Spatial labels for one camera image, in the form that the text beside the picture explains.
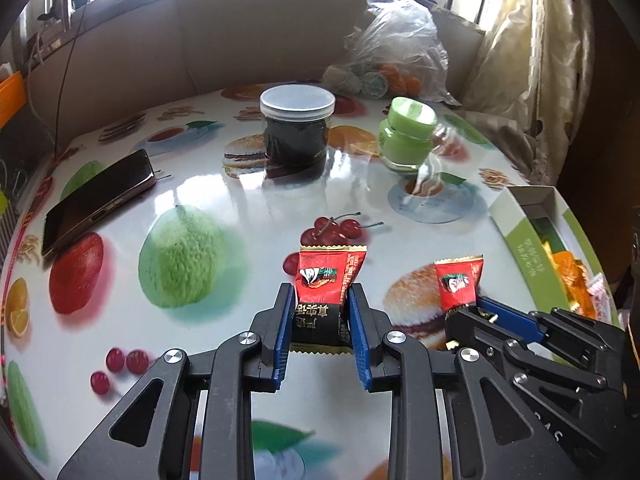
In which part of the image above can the clear jar with dark contents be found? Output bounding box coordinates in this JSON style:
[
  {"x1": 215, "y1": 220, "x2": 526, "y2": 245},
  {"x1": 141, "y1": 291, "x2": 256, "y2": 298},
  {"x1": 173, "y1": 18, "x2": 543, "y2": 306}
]
[{"x1": 259, "y1": 85, "x2": 336, "y2": 172}]

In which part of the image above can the white and red candy packet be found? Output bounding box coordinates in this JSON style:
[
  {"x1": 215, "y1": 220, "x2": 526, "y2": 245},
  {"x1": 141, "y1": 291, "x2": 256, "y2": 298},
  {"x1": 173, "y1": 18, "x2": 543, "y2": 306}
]
[{"x1": 587, "y1": 272, "x2": 609, "y2": 312}]

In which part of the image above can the green and white cardboard box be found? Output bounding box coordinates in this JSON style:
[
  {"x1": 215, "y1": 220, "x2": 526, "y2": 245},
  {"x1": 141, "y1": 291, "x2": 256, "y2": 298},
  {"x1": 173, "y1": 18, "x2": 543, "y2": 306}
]
[{"x1": 489, "y1": 185, "x2": 622, "y2": 328}]

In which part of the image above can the dark smartphone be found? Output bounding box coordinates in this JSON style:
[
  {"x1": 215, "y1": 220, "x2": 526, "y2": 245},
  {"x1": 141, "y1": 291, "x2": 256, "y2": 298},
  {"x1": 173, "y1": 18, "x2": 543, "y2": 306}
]
[{"x1": 41, "y1": 149, "x2": 157, "y2": 257}]

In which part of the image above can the orange box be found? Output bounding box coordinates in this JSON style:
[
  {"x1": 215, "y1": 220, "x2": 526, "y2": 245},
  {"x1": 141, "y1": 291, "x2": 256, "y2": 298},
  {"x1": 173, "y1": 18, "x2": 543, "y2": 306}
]
[{"x1": 0, "y1": 71, "x2": 26, "y2": 127}]

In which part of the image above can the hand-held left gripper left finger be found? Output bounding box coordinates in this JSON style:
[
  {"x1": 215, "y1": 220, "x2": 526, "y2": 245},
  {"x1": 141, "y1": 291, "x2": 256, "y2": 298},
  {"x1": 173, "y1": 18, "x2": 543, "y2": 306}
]
[{"x1": 57, "y1": 282, "x2": 296, "y2": 480}]

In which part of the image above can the red and black candy packet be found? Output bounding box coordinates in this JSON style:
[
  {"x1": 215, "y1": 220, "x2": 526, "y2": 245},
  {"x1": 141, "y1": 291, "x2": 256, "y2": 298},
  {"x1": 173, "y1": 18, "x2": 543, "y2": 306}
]
[
  {"x1": 434, "y1": 254, "x2": 486, "y2": 317},
  {"x1": 290, "y1": 245, "x2": 369, "y2": 357}
]

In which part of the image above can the cream patterned curtain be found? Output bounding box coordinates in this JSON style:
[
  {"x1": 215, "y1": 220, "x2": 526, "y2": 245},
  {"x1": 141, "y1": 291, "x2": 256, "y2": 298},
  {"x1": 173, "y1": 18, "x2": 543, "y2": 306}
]
[{"x1": 460, "y1": 0, "x2": 597, "y2": 186}]

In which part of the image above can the orange and silver snack packet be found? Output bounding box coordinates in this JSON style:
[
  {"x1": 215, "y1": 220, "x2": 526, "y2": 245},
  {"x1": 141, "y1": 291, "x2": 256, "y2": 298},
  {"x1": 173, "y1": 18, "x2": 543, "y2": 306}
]
[{"x1": 549, "y1": 251, "x2": 589, "y2": 312}]

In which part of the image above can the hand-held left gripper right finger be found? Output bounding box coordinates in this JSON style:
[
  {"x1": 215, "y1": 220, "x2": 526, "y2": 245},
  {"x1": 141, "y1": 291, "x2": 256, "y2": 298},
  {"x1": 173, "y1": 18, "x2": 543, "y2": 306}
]
[{"x1": 348, "y1": 284, "x2": 583, "y2": 480}]

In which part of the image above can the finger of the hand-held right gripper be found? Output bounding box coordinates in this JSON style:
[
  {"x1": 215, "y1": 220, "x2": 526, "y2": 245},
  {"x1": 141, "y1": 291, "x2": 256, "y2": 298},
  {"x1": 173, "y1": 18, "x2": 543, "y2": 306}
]
[
  {"x1": 444, "y1": 308, "x2": 627, "y2": 403},
  {"x1": 476, "y1": 296, "x2": 628, "y2": 363}
]

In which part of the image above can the dark cable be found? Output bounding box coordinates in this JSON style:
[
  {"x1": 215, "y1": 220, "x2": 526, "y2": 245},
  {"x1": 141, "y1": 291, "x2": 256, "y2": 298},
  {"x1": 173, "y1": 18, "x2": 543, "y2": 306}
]
[{"x1": 52, "y1": 0, "x2": 88, "y2": 158}]

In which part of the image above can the clear plastic bag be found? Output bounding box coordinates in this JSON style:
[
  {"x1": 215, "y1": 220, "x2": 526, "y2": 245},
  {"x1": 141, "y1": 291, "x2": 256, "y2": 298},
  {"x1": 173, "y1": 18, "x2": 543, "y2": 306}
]
[{"x1": 322, "y1": 0, "x2": 462, "y2": 107}]

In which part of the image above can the green glass jar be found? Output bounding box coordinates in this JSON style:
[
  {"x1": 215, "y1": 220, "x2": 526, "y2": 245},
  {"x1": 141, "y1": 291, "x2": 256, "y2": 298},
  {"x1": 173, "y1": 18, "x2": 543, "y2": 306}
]
[{"x1": 377, "y1": 97, "x2": 439, "y2": 174}]

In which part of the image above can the dark wooden cabinet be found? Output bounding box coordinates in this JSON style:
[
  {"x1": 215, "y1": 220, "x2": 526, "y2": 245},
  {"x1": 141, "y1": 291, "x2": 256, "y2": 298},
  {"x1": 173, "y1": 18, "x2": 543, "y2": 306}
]
[{"x1": 585, "y1": 0, "x2": 640, "y2": 286}]

